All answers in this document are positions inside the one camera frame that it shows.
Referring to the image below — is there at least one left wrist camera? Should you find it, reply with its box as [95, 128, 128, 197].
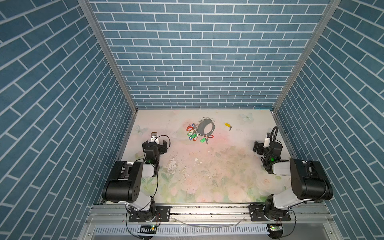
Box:
[150, 132, 159, 144]

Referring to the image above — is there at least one right corner aluminium post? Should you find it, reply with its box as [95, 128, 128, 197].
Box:
[272, 0, 341, 114]

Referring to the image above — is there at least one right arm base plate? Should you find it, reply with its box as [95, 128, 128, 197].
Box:
[248, 204, 291, 222]

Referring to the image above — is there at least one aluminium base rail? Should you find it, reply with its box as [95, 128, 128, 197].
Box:
[86, 203, 334, 226]

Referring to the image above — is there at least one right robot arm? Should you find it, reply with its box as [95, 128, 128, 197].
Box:
[249, 139, 334, 222]

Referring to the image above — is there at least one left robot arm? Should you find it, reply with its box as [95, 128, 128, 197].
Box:
[102, 137, 171, 225]

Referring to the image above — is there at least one bunch of coloured key tags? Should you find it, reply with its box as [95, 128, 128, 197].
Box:
[186, 123, 214, 145]

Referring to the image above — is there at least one large keyring with chain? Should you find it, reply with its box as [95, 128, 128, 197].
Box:
[196, 118, 216, 137]

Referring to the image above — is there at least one yellow tagged key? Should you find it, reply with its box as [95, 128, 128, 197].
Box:
[225, 123, 233, 131]

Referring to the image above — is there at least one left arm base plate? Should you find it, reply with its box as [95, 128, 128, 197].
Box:
[128, 206, 171, 223]

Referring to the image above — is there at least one white cable duct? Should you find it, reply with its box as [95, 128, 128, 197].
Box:
[94, 224, 270, 237]

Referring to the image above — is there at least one left corner aluminium post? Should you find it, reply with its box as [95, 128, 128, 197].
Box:
[78, 0, 138, 114]

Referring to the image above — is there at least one corner aluminium post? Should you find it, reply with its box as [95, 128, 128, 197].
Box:
[78, 0, 138, 114]
[272, 0, 341, 114]

